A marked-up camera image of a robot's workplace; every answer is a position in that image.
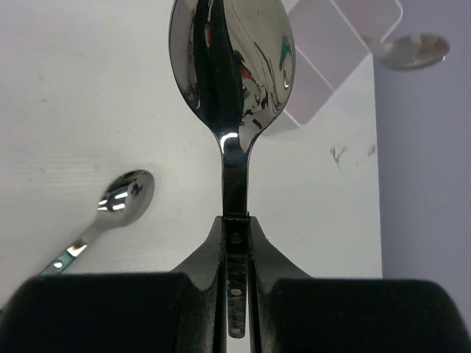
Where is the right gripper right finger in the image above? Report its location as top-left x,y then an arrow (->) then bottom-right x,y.
248,218 -> 470,352

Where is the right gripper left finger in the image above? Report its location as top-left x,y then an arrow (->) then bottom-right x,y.
1,218 -> 225,352

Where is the green handled spoon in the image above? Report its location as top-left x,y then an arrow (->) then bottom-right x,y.
38,169 -> 155,276

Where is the black handled spoon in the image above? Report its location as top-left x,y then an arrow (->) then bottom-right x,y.
169,1 -> 296,338

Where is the pink handled spoon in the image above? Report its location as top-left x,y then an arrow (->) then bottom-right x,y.
370,33 -> 450,71

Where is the white divided utensil container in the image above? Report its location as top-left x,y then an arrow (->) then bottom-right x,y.
264,0 -> 403,138

